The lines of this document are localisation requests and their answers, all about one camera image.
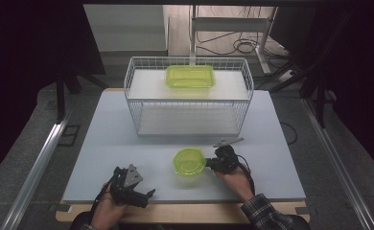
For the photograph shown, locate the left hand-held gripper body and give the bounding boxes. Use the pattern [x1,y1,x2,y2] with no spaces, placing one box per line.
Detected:
[108,163,146,209]

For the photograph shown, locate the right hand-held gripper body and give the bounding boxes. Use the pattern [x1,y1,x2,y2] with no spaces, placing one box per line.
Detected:
[212,136,245,175]

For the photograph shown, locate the round green plastic container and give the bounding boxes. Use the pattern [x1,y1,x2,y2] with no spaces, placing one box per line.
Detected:
[172,147,208,177]

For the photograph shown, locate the white wire shelf rack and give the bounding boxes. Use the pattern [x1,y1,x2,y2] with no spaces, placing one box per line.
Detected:
[123,56,255,138]

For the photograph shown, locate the rectangular green plastic container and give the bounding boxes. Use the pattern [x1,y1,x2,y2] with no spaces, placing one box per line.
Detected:
[165,64,216,90]

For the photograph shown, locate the person's right hand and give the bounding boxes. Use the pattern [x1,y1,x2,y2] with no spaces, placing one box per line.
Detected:
[214,166,256,203]

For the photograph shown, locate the person's left hand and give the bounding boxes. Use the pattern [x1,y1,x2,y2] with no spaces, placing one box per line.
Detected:
[89,182,129,230]

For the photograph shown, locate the person's left plaid sleeve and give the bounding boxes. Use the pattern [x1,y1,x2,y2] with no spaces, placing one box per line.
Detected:
[69,211,97,230]

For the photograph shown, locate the person's plaid sleeve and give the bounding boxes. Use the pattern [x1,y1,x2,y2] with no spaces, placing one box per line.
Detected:
[69,211,97,230]
[240,193,312,230]

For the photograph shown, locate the person's right plaid sleeve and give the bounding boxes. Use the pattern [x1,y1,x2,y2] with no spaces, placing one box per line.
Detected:
[240,193,312,230]

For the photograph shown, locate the white power strip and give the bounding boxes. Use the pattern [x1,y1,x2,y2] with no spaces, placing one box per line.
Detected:
[276,68,297,84]

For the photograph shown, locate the black metal stand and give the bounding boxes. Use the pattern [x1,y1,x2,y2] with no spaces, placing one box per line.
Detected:
[314,72,327,129]
[55,72,82,125]

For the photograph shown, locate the dark curtain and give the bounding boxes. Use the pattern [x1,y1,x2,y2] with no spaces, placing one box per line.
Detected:
[298,0,374,183]
[0,0,106,186]

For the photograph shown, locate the white cabinet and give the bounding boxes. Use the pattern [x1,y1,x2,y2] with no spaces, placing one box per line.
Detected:
[82,4,170,58]

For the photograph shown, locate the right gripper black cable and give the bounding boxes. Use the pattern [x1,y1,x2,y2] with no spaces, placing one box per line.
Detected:
[237,154,257,196]

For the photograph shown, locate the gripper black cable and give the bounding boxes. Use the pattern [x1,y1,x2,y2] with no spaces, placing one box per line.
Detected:
[90,173,117,219]
[237,154,257,196]

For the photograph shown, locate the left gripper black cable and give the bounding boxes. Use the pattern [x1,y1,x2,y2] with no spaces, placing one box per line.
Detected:
[90,173,117,219]

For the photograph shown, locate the black looped floor cable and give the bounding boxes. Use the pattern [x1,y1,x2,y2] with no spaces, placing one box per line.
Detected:
[279,121,299,146]

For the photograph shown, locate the black floor bracket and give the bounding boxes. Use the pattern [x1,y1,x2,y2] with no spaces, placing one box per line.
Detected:
[58,124,82,148]

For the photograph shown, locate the aluminium rail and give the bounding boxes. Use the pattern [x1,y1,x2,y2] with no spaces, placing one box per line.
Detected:
[0,114,72,230]
[300,96,374,230]

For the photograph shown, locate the black floor cables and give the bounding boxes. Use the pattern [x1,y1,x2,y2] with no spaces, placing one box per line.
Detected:
[196,30,290,59]

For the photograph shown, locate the white metal desk frame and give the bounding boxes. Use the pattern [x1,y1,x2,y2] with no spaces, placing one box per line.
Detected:
[189,4,279,76]

